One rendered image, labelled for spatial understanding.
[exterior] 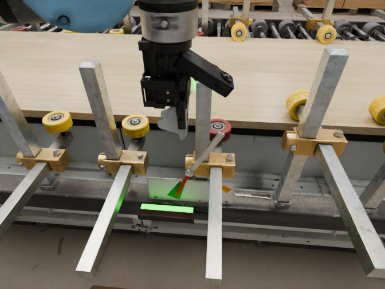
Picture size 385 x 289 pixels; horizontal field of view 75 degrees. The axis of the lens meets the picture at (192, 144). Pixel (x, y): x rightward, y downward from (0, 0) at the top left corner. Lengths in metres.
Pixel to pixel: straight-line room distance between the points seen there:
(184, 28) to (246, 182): 0.69
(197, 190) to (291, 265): 0.92
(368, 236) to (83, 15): 0.50
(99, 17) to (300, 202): 0.77
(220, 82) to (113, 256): 1.26
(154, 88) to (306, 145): 0.39
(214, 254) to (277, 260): 1.03
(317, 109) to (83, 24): 0.50
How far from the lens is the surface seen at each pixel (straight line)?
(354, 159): 1.07
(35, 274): 1.66
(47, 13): 0.22
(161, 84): 0.44
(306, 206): 0.86
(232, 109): 0.84
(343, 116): 0.92
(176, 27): 0.40
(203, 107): 0.57
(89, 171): 1.08
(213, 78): 0.45
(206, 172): 0.69
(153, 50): 0.44
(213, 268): 0.52
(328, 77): 0.58
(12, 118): 0.78
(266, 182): 1.00
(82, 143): 1.06
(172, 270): 1.46
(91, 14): 0.22
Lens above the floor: 1.34
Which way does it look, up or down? 40 degrees down
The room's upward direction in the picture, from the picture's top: straight up
